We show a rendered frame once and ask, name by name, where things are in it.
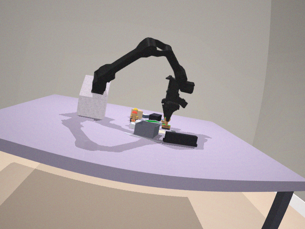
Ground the tan cardboard box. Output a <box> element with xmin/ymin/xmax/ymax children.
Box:
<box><xmin>137</xmin><ymin>109</ymin><xmax>143</xmax><ymax>119</ymax></box>

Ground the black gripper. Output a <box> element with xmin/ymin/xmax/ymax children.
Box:
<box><xmin>161</xmin><ymin>89</ymin><xmax>180</xmax><ymax>122</ymax></box>

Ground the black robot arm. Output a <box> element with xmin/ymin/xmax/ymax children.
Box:
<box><xmin>91</xmin><ymin>37</ymin><xmax>195</xmax><ymax>95</ymax></box>

